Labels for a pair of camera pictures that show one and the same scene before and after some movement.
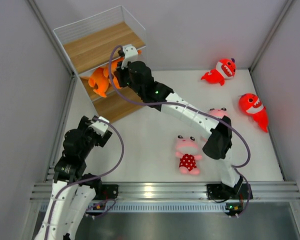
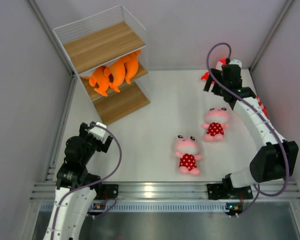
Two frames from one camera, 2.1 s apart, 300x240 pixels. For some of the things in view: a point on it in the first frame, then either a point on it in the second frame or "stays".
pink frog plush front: x=187 y=145 stays
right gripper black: x=119 y=73 -> x=216 y=74
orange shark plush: x=101 y=79 stays
